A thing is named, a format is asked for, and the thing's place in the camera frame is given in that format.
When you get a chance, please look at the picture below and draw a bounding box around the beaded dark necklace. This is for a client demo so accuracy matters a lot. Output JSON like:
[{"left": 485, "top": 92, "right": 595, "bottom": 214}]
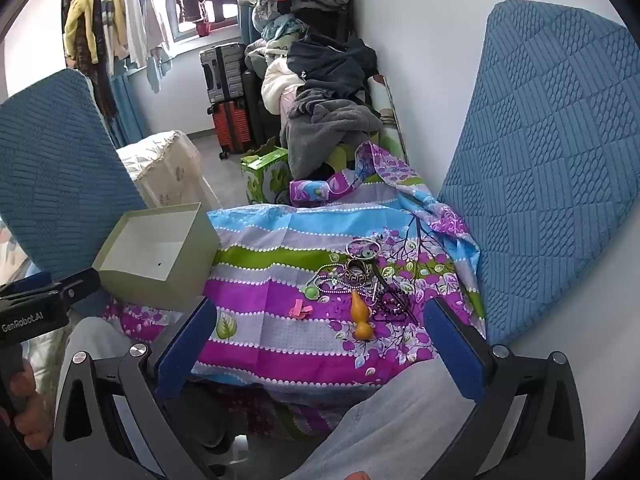
[{"left": 370, "top": 259, "right": 421, "bottom": 326}]

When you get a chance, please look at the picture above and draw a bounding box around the orange gourd pendant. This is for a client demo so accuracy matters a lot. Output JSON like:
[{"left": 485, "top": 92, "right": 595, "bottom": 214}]
[{"left": 350, "top": 290, "right": 374, "bottom": 340}]

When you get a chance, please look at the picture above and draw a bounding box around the pale green cardboard box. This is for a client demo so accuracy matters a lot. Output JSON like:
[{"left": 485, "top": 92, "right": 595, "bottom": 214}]
[{"left": 93, "top": 204, "right": 220, "bottom": 312}]

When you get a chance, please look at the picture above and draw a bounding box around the pink hair clip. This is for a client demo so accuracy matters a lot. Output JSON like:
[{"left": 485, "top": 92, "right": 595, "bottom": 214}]
[{"left": 288, "top": 299, "right": 314, "bottom": 320}]

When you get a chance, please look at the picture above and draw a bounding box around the silver ring bangle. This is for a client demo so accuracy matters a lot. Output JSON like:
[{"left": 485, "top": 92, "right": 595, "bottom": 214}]
[{"left": 346, "top": 237, "right": 382, "bottom": 260}]

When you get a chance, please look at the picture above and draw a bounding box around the person's left hand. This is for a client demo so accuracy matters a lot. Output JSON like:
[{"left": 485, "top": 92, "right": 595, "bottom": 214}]
[{"left": 1, "top": 360, "right": 52, "bottom": 451}]

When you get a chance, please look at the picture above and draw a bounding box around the grey trouser leg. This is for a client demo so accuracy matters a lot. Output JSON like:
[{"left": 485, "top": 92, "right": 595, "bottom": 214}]
[{"left": 288, "top": 359, "right": 474, "bottom": 480}]

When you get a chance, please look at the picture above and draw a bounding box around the left blue textured cushion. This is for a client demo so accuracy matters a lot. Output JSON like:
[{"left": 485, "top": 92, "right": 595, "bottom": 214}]
[{"left": 1, "top": 70, "right": 145, "bottom": 278}]

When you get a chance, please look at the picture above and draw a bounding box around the blue textured cushion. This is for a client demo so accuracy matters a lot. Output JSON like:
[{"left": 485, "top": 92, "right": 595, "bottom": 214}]
[
  {"left": 439, "top": 0, "right": 639, "bottom": 342},
  {"left": 1, "top": 70, "right": 145, "bottom": 278}
]

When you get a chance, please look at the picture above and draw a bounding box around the colourful striped floral cloth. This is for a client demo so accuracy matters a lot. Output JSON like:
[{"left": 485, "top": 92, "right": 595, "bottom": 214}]
[{"left": 102, "top": 140, "right": 487, "bottom": 391}]

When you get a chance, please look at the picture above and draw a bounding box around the right blue textured cushion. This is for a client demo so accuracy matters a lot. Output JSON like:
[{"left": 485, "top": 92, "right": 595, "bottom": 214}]
[{"left": 439, "top": 0, "right": 639, "bottom": 342}]

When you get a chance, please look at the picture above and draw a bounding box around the cream lace covered stool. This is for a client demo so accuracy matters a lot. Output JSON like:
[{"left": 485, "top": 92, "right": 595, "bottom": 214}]
[{"left": 116, "top": 130, "right": 221, "bottom": 211}]

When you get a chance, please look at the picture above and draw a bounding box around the green cardboard carton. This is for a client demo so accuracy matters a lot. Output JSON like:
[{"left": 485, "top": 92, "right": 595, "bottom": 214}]
[{"left": 240, "top": 136, "right": 292, "bottom": 205}]

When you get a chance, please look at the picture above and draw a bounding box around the red suitcase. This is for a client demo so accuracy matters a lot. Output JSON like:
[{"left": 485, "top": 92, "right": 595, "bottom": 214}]
[{"left": 207, "top": 98, "right": 253, "bottom": 160}]

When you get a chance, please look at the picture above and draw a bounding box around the grey fleece garment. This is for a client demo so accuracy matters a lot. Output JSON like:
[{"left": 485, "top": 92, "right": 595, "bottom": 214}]
[{"left": 280, "top": 88, "right": 383, "bottom": 180}]

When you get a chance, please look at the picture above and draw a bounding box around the grey suitcase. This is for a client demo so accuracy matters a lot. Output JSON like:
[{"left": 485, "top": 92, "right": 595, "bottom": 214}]
[{"left": 200, "top": 42, "right": 245, "bottom": 104}]

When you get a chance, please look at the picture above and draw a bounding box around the cream white blanket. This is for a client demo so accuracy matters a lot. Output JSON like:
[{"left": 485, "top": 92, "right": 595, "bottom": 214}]
[{"left": 262, "top": 56, "right": 304, "bottom": 115}]

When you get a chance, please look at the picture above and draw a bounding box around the yellow hanging jacket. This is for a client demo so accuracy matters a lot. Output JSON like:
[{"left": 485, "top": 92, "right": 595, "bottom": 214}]
[{"left": 64, "top": 0, "right": 99, "bottom": 64}]

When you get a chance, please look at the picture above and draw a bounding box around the dark navy hoodie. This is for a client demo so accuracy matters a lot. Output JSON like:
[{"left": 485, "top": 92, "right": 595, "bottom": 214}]
[{"left": 286, "top": 32, "right": 378, "bottom": 99}]

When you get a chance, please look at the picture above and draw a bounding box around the white hanging garment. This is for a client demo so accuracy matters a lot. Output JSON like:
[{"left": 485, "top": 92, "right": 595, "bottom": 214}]
[{"left": 124, "top": 0, "right": 172, "bottom": 68}]

